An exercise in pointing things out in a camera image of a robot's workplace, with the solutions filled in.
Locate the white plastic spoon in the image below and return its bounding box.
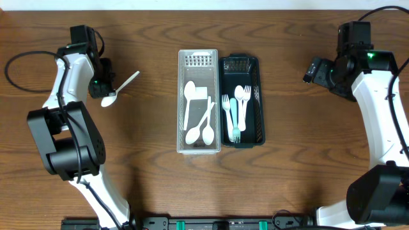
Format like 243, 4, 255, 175
202, 96, 214, 146
235, 85, 246, 132
185, 111, 207, 144
101, 71, 140, 107

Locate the white plastic fork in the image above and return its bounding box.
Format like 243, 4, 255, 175
243, 86, 251, 118
222, 95, 234, 142

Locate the white plastic spoon bowl up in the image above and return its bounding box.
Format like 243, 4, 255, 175
183, 81, 196, 130

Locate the mint green plastic fork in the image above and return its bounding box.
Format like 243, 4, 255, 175
229, 98, 241, 144

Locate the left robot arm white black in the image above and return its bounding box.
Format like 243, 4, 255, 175
27, 25, 133, 229

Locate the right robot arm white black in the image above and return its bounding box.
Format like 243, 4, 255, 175
303, 21, 408, 229

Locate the dark green perforated basket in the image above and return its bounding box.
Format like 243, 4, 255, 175
219, 54, 266, 148

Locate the white label in basket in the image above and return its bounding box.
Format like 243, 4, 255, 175
193, 87, 208, 100

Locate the clear perforated plastic basket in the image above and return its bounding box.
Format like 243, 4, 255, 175
176, 49, 221, 155

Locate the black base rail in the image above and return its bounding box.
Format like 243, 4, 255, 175
60, 210, 317, 230

